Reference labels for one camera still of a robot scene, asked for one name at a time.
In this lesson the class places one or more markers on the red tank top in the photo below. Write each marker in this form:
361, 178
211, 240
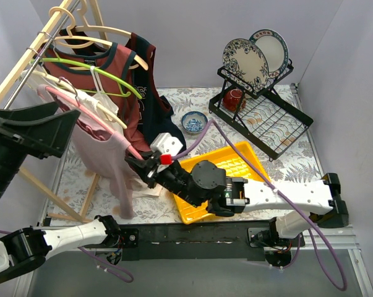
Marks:
115, 61

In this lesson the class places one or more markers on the blue white small bowl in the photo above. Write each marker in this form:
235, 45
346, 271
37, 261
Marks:
194, 122

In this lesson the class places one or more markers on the pink hanger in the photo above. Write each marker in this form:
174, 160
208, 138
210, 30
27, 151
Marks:
93, 119

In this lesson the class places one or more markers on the floral blue plate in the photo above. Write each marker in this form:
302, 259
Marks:
246, 63

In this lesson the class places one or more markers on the yellow plastic tray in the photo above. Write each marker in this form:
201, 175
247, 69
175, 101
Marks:
225, 158

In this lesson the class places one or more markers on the pink tank top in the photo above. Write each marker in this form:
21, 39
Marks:
122, 176

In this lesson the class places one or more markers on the black wire dish rack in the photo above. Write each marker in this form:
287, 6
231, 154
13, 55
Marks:
264, 118

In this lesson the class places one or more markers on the red mug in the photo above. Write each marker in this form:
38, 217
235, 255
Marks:
231, 99

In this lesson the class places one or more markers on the cream hanger front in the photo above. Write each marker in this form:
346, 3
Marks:
37, 78

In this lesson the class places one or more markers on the green hanger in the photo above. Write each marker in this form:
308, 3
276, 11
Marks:
86, 66

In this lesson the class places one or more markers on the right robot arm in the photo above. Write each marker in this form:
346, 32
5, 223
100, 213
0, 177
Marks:
316, 203

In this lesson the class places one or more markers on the navy tank top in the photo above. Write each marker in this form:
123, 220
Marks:
155, 111

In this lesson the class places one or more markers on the white camisole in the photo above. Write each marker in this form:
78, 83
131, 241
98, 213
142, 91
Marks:
100, 94

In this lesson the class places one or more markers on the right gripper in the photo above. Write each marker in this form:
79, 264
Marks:
151, 170

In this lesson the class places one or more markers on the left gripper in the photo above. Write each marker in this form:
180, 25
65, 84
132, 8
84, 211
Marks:
22, 130

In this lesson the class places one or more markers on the white tank top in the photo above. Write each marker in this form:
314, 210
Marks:
92, 163

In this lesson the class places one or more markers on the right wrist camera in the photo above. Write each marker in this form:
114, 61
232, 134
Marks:
167, 145

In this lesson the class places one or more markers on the cream hanger rear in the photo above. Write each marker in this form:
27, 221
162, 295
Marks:
86, 27

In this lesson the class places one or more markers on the cream hanger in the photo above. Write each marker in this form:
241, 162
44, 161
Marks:
37, 78
87, 41
86, 27

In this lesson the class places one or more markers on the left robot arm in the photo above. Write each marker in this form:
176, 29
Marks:
27, 249

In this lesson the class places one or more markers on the green rimmed white plate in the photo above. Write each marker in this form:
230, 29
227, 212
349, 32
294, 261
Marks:
274, 48

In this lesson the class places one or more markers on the wooden clothes rack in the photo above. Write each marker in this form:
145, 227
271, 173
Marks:
50, 29

